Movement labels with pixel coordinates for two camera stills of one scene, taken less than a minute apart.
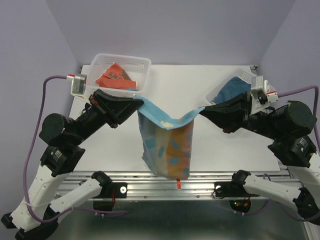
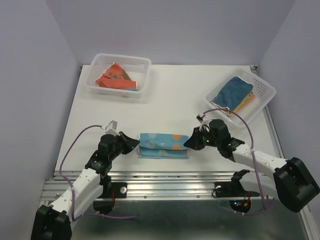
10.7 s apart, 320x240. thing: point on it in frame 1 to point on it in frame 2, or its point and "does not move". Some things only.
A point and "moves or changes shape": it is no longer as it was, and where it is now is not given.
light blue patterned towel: x=167 y=142 moves or changes shape
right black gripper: x=231 y=114 to x=193 y=142
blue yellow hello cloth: x=235 y=87 does not move
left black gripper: x=116 y=109 to x=129 y=143
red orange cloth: x=115 y=77 does not move
